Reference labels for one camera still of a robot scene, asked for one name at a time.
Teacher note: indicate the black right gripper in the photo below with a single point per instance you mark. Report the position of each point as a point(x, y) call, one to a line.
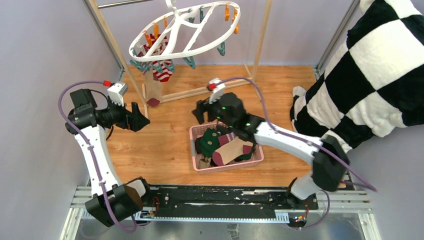
point(203, 106)

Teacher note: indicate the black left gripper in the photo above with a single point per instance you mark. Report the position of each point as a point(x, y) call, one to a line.
point(133, 120)

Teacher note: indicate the pink plastic basket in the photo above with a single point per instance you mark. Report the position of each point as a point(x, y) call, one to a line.
point(198, 130)

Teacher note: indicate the cream purple striped sock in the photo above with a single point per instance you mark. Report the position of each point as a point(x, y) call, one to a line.
point(231, 147)
point(153, 89)

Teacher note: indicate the dark green sock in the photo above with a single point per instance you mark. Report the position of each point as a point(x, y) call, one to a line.
point(207, 143)
point(244, 157)

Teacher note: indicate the white round sock hanger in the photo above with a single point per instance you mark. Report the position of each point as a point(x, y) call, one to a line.
point(183, 33)

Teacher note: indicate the argyle brown sock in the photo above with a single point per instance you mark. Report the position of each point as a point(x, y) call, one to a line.
point(205, 163)

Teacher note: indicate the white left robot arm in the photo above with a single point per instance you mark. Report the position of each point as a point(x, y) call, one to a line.
point(112, 200)

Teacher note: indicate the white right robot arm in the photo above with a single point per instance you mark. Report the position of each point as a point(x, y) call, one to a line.
point(325, 155)

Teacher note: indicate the wooden clothes rack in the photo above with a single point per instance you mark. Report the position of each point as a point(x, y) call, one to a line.
point(134, 69)

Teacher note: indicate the black white checkered blanket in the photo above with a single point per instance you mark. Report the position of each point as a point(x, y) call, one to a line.
point(373, 83)

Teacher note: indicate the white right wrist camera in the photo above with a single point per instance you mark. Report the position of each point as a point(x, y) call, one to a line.
point(217, 89)

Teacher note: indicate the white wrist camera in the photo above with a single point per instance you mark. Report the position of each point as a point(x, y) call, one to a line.
point(116, 93)
point(217, 89)

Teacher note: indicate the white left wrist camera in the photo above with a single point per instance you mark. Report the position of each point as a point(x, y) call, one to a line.
point(116, 93)

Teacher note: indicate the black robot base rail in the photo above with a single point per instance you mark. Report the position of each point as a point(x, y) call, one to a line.
point(217, 203)

